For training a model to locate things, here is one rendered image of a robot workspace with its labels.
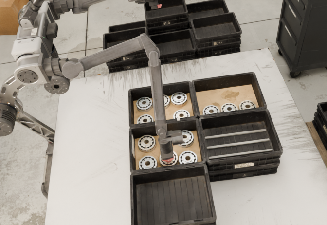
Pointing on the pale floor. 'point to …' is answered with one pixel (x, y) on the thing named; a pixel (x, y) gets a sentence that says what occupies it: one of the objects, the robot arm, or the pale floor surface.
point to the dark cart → (303, 27)
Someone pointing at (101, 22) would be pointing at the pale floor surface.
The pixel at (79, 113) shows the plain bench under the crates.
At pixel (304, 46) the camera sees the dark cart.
